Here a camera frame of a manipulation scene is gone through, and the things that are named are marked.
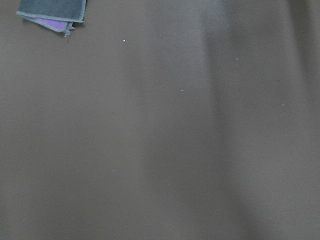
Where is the folded grey cloth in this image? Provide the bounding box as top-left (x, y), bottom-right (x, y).
top-left (16, 0), bottom-right (87, 36)

